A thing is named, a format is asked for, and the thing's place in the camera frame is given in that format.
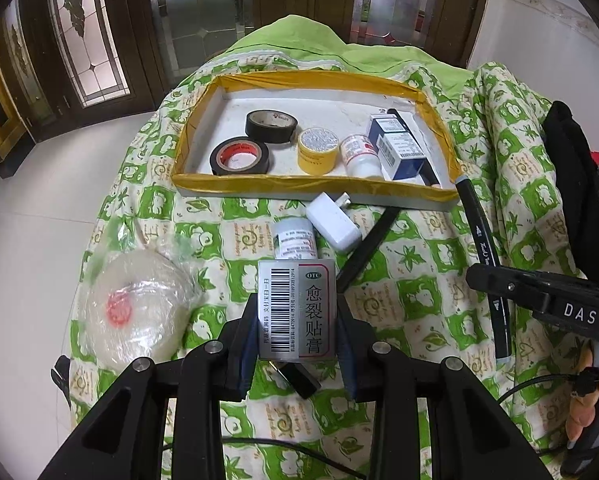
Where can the white bottle with grey cap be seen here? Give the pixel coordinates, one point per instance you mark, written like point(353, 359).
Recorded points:
point(294, 240)

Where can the wooden door with glass panel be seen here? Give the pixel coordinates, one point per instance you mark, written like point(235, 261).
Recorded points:
point(89, 35)

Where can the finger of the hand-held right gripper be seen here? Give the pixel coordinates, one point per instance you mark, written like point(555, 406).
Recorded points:
point(499, 282)

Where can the black tape roll white core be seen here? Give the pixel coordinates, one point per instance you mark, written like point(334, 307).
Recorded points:
point(252, 130)

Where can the black cloth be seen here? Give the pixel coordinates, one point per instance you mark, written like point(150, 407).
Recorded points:
point(569, 185)

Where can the black pen with yellow end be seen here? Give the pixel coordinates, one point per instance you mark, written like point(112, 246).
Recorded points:
point(364, 255)

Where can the white charger adapter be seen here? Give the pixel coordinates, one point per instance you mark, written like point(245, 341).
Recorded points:
point(334, 225)

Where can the green printed blanket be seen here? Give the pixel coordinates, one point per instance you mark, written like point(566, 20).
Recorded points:
point(419, 270)

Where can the grey barcode medicine box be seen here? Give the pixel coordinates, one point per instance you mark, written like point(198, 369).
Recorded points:
point(319, 310)

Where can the small white pill bottle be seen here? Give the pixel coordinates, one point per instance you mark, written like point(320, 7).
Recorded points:
point(359, 155)

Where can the metal door with frosted glass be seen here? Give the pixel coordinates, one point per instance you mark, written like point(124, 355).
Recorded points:
point(204, 10)

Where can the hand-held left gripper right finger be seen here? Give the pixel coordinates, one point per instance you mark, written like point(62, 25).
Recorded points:
point(349, 360)

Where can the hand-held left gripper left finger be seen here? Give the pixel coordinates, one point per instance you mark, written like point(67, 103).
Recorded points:
point(244, 355)

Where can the white tray with yellow tape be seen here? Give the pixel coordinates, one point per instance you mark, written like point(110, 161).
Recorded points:
point(329, 110)

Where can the black marker pen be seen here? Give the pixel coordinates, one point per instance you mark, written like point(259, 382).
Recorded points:
point(484, 240)

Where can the wooden door with floral glass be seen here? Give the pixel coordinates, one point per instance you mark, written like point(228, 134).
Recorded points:
point(394, 0)

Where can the plastic wrapped clear tape roll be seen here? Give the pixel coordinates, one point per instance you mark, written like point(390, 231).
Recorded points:
point(139, 310)

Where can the black stick with gold band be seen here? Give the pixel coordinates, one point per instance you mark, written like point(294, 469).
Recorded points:
point(302, 380)

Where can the blue and white medicine box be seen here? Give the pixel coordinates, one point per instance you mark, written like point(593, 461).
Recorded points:
point(404, 160)

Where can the yellow round tin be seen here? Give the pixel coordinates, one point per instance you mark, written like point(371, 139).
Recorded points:
point(317, 160)

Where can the person's right hand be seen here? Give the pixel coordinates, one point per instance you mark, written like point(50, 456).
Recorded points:
point(579, 400)

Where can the black tape roll red core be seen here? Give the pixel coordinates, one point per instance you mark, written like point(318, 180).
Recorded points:
point(219, 165)

